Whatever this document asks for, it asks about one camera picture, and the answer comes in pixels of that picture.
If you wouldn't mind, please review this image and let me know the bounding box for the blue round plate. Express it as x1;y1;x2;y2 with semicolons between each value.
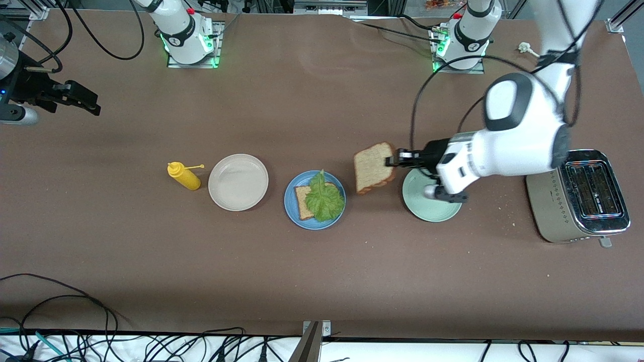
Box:
284;170;347;231

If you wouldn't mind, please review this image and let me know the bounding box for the black looped cable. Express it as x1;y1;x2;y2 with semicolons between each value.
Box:
0;274;119;342

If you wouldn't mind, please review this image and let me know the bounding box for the beige chrome toaster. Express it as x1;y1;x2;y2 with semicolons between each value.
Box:
525;149;631;248

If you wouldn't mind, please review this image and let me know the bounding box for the metal table edge bracket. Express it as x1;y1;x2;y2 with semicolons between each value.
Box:
289;320;333;362

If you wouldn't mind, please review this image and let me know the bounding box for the teal cable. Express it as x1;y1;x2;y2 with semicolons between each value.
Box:
0;328;68;362

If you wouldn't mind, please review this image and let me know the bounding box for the grey metal box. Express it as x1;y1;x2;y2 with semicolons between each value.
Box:
293;0;369;16

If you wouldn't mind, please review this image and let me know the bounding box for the green lettuce leaf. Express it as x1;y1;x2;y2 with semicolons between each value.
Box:
305;169;346;223

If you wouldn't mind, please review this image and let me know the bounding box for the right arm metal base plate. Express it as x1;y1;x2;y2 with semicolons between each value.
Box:
167;20;224;68

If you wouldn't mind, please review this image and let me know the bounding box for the brown bread slice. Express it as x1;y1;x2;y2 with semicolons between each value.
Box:
294;182;339;221
353;141;397;196

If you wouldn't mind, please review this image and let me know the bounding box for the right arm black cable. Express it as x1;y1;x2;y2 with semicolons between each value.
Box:
73;0;145;61

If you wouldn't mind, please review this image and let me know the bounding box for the pale green round plate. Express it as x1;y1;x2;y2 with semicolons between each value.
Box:
401;168;462;223

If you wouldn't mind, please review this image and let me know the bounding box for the yellow mustard squeeze bottle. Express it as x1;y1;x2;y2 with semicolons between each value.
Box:
167;161;205;191

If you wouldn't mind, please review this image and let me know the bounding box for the thin black base cable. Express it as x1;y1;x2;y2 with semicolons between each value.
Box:
358;14;443;45

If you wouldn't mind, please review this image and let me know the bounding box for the aluminium frame profile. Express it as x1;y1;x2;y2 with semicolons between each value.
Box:
0;5;51;22
605;0;644;34

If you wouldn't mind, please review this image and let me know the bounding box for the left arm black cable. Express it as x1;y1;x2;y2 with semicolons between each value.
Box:
410;0;592;154

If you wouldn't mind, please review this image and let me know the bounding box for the black hanging cable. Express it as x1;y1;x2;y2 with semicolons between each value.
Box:
0;0;73;73

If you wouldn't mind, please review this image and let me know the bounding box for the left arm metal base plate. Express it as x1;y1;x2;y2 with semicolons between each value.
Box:
432;25;486;74

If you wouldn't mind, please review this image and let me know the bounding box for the beige round plate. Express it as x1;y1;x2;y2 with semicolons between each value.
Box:
208;154;269;212

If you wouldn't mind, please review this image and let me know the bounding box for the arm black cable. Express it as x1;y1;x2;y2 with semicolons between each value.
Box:
410;0;592;154
73;0;145;61

